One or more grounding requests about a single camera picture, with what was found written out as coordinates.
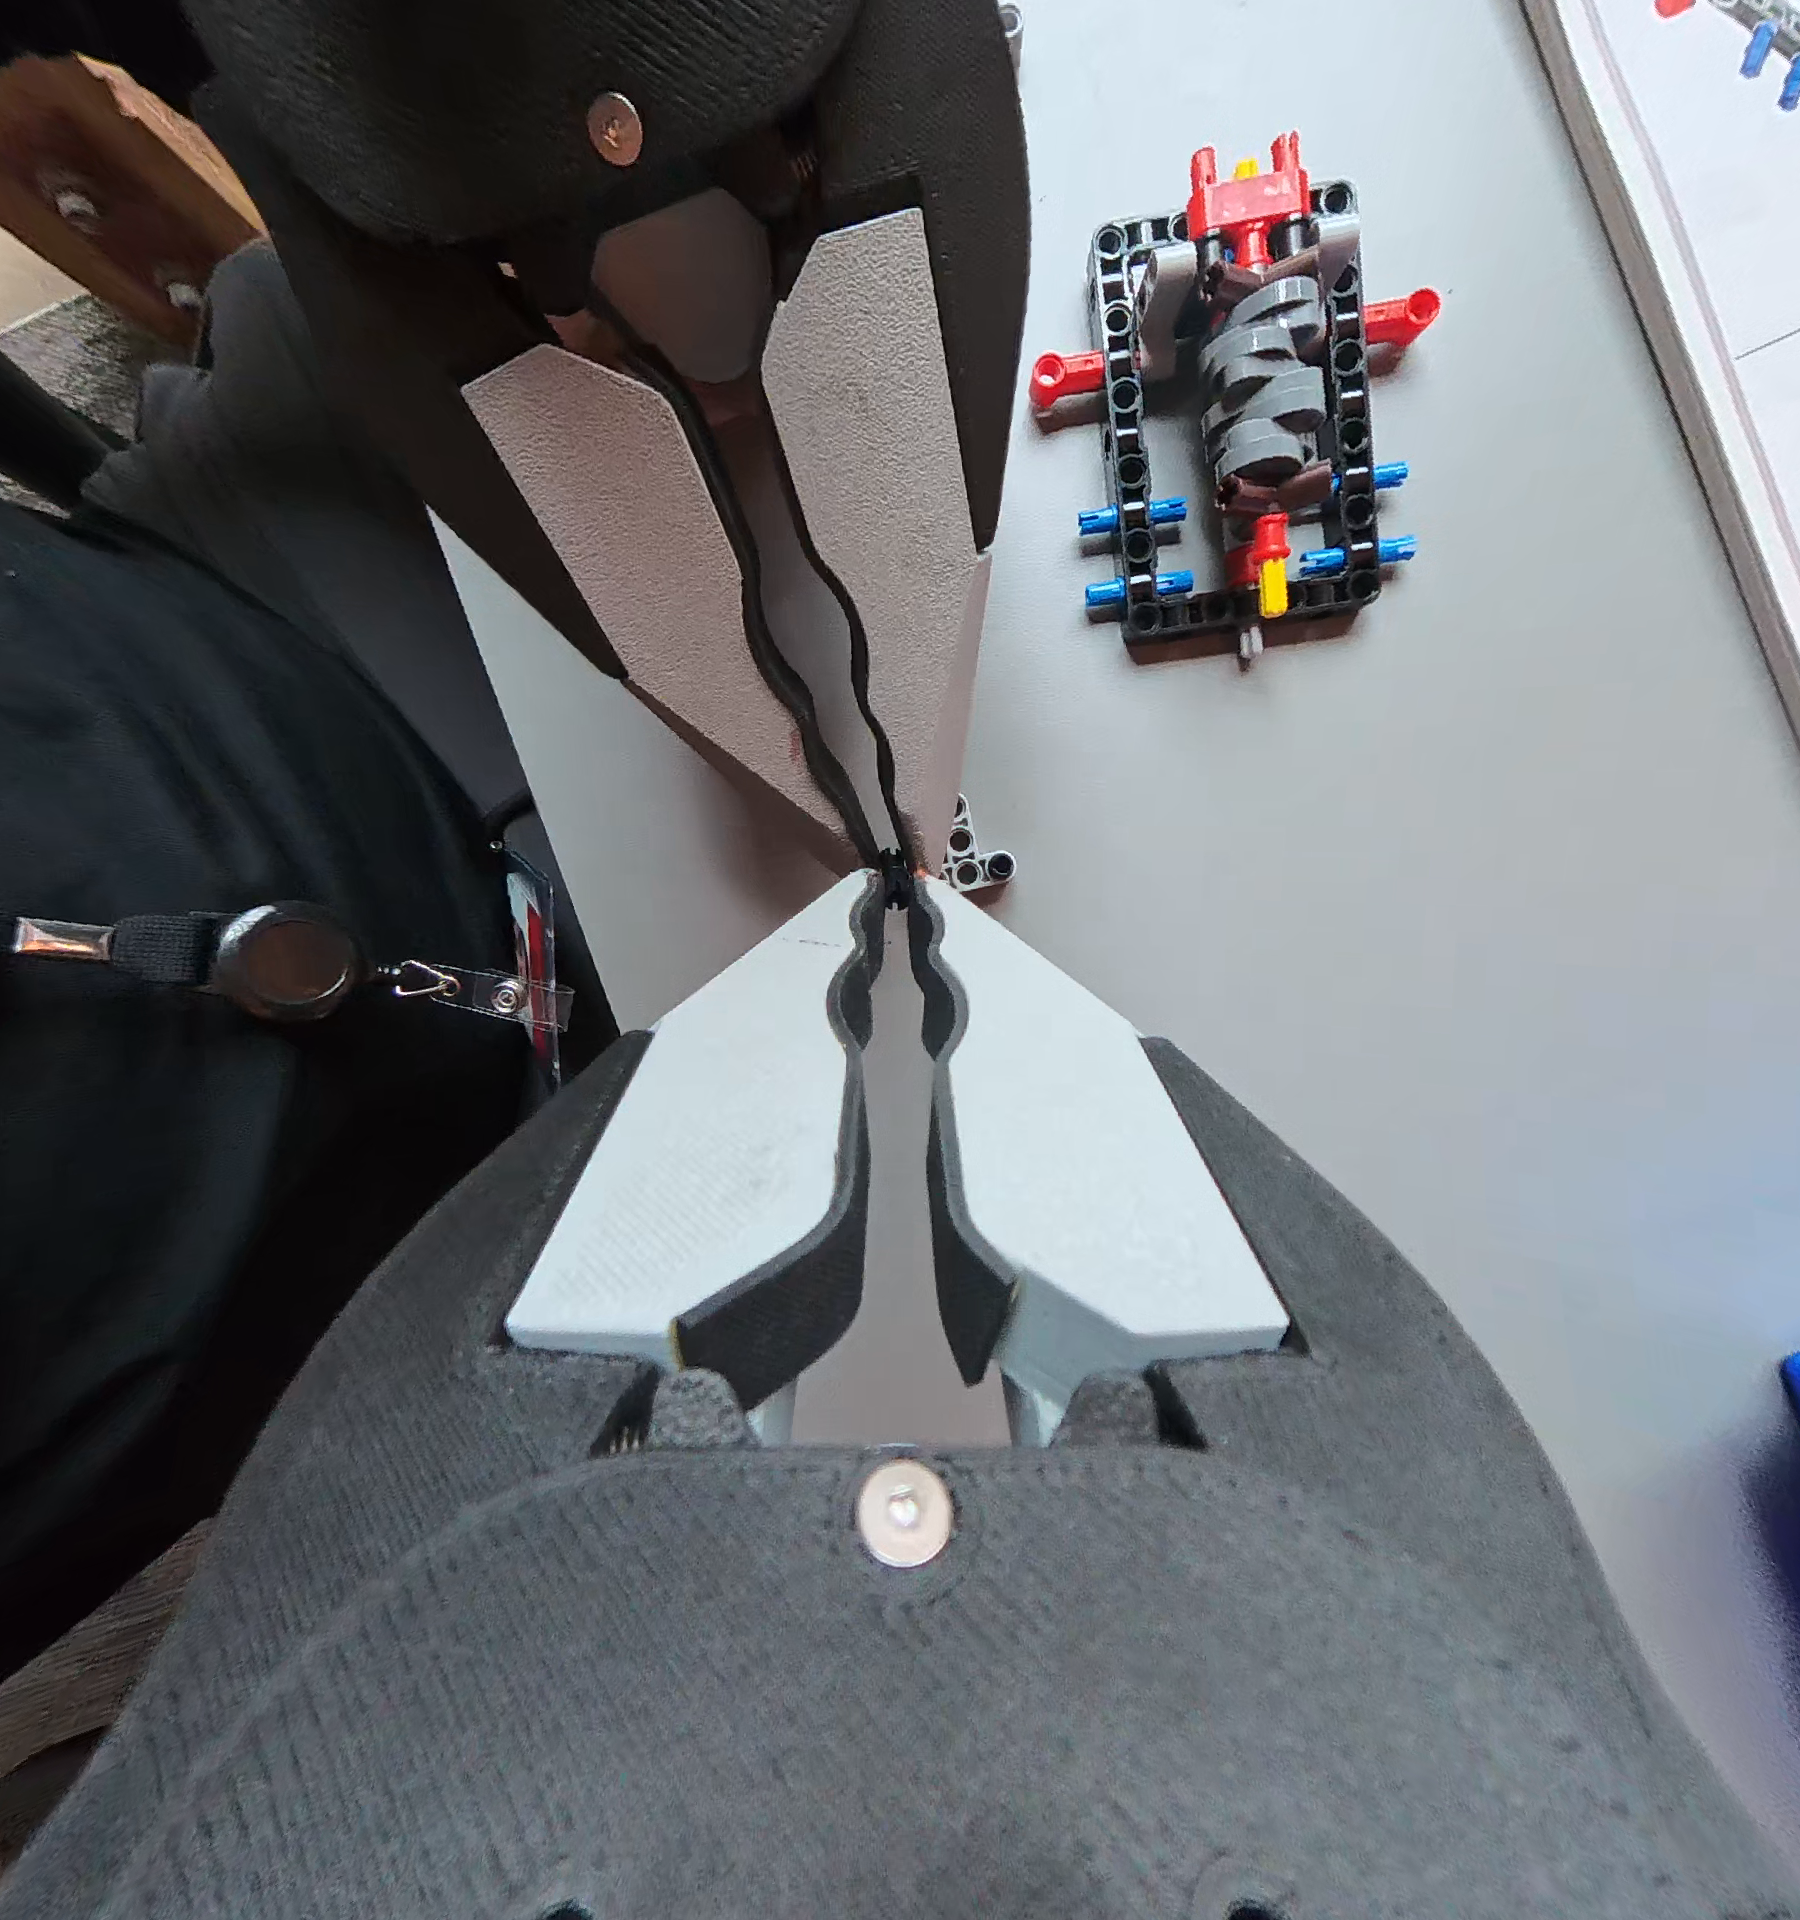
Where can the wooden table support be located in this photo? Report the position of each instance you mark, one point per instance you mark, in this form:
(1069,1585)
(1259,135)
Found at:
(60,165)

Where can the clear plastic badge holder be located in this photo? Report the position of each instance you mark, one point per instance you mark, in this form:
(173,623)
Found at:
(532,975)

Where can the lego engine frame assembly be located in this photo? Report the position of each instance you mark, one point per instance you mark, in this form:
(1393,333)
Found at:
(1260,390)

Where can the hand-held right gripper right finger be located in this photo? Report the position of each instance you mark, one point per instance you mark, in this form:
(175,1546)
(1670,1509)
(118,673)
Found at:
(1110,1185)

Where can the black office chair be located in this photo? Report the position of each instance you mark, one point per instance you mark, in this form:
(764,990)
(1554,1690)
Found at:
(15,404)

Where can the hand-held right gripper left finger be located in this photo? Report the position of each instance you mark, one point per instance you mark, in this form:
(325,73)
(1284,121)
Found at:
(690,1171)

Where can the person's left hand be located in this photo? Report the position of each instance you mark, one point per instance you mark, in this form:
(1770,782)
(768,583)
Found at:
(726,404)

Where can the lego instruction booklet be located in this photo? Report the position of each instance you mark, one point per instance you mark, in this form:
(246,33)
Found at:
(1741,301)

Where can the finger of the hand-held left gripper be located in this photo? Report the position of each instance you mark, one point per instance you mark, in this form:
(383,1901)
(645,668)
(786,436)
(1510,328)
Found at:
(614,511)
(885,421)

